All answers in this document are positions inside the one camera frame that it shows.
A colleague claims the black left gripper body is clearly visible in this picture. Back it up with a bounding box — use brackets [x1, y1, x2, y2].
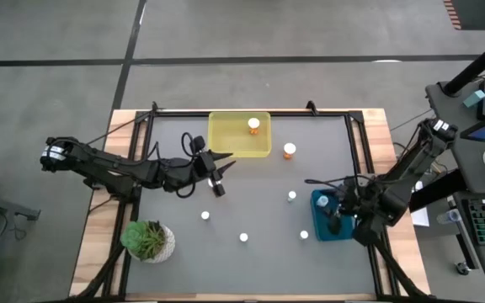
[162, 134, 221, 194]

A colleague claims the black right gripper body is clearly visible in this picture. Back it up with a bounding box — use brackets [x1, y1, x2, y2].
[337, 178, 369, 221]

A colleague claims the blue plastic bin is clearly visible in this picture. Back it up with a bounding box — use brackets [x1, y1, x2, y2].
[310, 189, 356, 242]

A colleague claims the yellow translucent plastic bin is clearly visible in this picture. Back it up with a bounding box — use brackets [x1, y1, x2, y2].
[206, 110, 273, 159]

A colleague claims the white paper sheet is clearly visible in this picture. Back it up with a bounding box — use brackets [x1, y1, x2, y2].
[410, 180, 431, 227]

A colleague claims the small potted green plant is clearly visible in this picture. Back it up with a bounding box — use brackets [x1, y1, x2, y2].
[126, 222, 177, 265]

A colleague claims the green succulent plant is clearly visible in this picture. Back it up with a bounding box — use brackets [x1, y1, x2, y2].
[120, 221, 168, 261]

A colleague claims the grey table mat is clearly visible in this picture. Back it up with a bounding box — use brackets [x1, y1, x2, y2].
[126, 115, 377, 295]

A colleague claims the black desk support bar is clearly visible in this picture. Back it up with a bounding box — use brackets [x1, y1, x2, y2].
[408, 167, 469, 214]

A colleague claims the clear plastic cup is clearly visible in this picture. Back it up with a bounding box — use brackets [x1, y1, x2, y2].
[435, 209, 462, 226]

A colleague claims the dark grey side desk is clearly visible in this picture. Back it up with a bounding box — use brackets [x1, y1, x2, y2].
[425, 79, 485, 300]

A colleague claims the small teal box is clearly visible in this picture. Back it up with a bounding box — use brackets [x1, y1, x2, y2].
[463, 89, 485, 109]

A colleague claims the black diagonal pole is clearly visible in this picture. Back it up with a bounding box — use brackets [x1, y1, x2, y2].
[443, 31, 485, 97]

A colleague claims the striped edge floor mat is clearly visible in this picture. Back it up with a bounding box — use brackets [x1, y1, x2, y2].
[443, 0, 485, 31]

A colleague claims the right wrist camera black cable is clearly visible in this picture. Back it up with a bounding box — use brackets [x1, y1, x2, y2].
[304, 173, 378, 189]

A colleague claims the thin black cable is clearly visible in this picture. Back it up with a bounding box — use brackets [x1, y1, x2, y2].
[85, 105, 159, 147]

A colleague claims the black aluminium rig frame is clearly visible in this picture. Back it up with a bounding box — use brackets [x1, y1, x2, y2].
[68, 99, 431, 303]

